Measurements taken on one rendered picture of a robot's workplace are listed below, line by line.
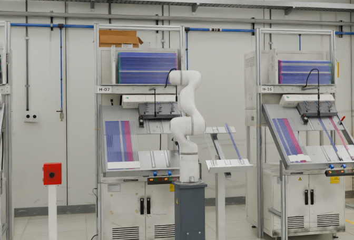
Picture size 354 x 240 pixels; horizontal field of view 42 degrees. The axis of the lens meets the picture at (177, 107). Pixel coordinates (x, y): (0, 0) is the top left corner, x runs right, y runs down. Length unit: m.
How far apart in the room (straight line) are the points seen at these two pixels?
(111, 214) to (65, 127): 1.81
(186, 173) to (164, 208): 0.97
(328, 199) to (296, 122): 0.74
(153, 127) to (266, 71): 1.27
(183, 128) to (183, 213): 0.53
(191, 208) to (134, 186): 0.95
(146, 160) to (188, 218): 0.75
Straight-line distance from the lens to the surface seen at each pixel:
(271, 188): 4.11
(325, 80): 4.45
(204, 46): 5.62
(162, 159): 3.56
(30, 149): 5.41
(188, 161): 2.93
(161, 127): 3.78
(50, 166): 3.56
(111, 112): 3.86
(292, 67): 4.31
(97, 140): 3.93
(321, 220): 4.37
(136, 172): 3.46
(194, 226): 2.98
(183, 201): 2.93
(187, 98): 3.03
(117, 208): 3.81
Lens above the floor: 1.18
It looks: level
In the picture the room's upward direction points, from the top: 1 degrees counter-clockwise
